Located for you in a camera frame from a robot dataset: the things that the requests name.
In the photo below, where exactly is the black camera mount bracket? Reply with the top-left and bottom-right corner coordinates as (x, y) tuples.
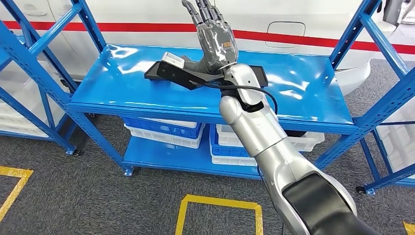
(156, 61), (228, 91)

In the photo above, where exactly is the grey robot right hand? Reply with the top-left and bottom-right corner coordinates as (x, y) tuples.
(181, 0), (239, 67)

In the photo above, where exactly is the red barrier belt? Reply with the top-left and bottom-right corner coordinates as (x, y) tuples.
(232, 29), (415, 55)
(0, 20), (199, 33)

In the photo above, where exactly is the long black plastic part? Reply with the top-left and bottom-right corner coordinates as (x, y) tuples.
(144, 60), (269, 88)

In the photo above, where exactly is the black item in crate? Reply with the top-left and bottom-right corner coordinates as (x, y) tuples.
(284, 129), (307, 139)

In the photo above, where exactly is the grey metal post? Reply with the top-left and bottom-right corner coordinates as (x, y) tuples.
(382, 0), (405, 27)

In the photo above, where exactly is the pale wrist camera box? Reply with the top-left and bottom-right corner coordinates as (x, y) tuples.
(161, 51), (185, 70)

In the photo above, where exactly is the blue metal shelf rack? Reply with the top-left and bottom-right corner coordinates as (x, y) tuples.
(355, 120), (415, 196)
(0, 0), (82, 156)
(0, 0), (415, 180)

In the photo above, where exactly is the white car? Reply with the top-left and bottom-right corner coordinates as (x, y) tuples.
(0, 0), (415, 96)

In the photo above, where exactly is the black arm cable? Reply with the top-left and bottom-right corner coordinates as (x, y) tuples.
(203, 82), (279, 115)

